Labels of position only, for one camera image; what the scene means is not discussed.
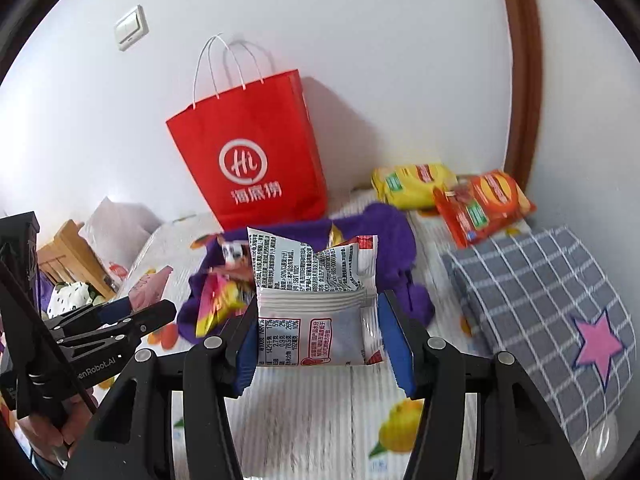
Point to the grey checked folded cloth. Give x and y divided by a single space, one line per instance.
525 285

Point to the red paper bag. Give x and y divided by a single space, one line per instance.
280 135

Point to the long pink snack packet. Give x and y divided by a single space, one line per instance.
150 285

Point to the purple towel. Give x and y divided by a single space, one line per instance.
390 240

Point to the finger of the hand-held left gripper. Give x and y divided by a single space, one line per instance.
117 309
150 316

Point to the brown wooden door frame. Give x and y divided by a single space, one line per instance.
522 85

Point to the red chips bag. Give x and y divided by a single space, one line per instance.
480 210

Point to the fruit print tablecloth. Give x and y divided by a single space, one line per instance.
310 420

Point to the white wall switch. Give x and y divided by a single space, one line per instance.
131 28

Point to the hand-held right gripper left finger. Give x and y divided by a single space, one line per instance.
245 360

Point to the white plastic shopping bag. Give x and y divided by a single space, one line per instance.
115 230

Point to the wooden headboard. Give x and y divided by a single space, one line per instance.
65 255

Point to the white red-label snack packet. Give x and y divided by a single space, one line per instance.
310 270

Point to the panda print snack packet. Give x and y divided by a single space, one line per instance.
232 252

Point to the pink triangular chips packet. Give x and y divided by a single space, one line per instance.
220 300

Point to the polka dot pillow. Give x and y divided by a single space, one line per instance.
70 297

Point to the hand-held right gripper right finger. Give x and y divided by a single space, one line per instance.
395 345

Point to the person's left hand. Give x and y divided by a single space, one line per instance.
45 430

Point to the yellow chips bag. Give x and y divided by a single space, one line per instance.
410 185

